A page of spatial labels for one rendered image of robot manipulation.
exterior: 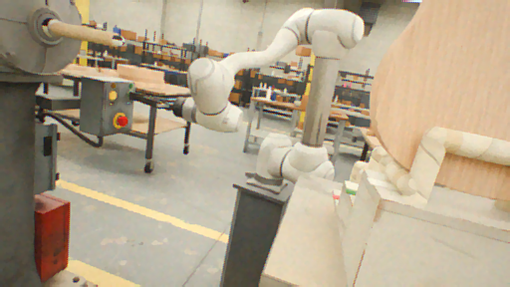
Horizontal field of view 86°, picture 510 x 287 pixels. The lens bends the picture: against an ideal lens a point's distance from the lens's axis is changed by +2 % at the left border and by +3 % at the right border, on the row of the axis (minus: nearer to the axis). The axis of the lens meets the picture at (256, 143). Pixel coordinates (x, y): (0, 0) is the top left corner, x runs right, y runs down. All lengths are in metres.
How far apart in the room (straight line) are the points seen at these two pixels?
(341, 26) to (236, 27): 11.46
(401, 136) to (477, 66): 0.13
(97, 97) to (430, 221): 1.00
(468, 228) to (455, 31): 0.26
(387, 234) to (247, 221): 1.05
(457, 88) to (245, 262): 1.29
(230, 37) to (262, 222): 11.46
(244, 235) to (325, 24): 1.04
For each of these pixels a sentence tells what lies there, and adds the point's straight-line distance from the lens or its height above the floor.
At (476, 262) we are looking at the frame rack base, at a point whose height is 1.05.
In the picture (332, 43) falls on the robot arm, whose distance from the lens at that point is 1.14.
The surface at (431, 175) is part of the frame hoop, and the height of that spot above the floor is 1.15.
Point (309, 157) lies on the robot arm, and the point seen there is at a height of 0.94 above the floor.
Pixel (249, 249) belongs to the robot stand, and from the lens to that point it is 1.50.
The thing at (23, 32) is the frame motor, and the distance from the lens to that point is 0.91.
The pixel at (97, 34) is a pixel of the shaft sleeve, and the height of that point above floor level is 1.25.
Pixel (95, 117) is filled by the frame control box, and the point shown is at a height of 0.99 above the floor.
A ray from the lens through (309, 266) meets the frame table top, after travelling 0.54.
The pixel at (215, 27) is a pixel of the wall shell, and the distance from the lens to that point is 12.86.
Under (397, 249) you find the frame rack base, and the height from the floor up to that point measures 1.03.
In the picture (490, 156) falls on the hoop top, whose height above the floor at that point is 1.19.
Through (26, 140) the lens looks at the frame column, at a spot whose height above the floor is 0.89.
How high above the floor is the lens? 1.23
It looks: 13 degrees down
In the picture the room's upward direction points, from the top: 11 degrees clockwise
